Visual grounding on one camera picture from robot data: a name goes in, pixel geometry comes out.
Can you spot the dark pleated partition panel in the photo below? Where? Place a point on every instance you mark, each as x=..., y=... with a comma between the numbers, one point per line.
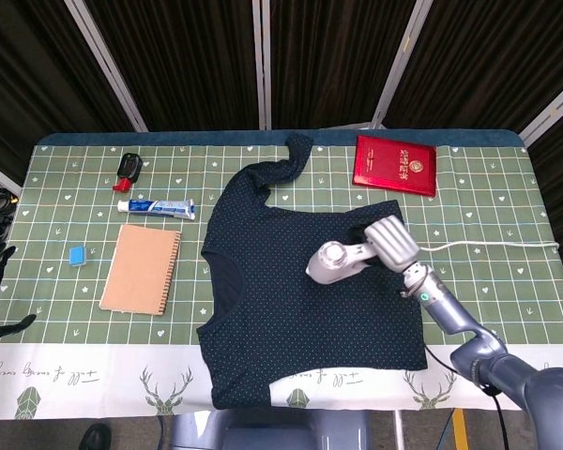
x=560, y=187
x=33, y=84
x=333, y=61
x=183, y=65
x=488, y=61

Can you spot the blue white toothpaste tube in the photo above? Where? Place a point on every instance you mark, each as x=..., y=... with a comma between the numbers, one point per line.
x=159, y=207

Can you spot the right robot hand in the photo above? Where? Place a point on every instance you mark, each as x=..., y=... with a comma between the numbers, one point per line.
x=394, y=244

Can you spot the grey robot torso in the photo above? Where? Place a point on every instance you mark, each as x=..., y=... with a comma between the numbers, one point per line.
x=267, y=433

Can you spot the red certificate book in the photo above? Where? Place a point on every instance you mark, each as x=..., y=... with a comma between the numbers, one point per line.
x=394, y=166

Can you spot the brown spiral notebook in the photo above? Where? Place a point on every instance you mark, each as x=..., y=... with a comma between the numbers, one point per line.
x=138, y=269

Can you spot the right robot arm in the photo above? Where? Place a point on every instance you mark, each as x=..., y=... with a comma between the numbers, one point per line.
x=488, y=351

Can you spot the white partition frame post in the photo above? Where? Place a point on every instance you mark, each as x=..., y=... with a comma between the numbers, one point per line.
x=0, y=175
x=399, y=65
x=108, y=65
x=262, y=65
x=551, y=110

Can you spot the blue eraser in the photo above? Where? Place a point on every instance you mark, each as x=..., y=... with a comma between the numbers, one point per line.
x=77, y=255

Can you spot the dark blue dotted shirt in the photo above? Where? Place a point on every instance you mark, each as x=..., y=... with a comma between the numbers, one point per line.
x=272, y=290

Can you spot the black shoe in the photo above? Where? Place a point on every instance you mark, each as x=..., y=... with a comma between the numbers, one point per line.
x=96, y=438

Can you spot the white handheld steamer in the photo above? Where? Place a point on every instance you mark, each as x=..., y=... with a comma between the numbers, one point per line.
x=326, y=272

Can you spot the green checked tablecloth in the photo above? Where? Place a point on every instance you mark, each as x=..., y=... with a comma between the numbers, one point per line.
x=497, y=290

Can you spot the black device with red nozzle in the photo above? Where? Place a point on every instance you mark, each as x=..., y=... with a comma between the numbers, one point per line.
x=129, y=168

